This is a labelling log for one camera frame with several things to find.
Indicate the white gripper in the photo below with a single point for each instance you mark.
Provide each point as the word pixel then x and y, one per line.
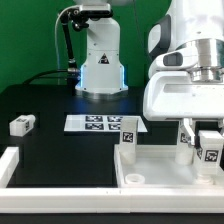
pixel 171 95

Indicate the white square tabletop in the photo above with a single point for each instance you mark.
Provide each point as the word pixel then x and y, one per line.
pixel 163 166

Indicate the white U-shaped fence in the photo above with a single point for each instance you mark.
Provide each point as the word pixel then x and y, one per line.
pixel 102 200

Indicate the white plate with markers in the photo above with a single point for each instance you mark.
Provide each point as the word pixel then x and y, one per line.
pixel 93 123

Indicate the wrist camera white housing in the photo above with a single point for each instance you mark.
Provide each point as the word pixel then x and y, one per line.
pixel 181 59

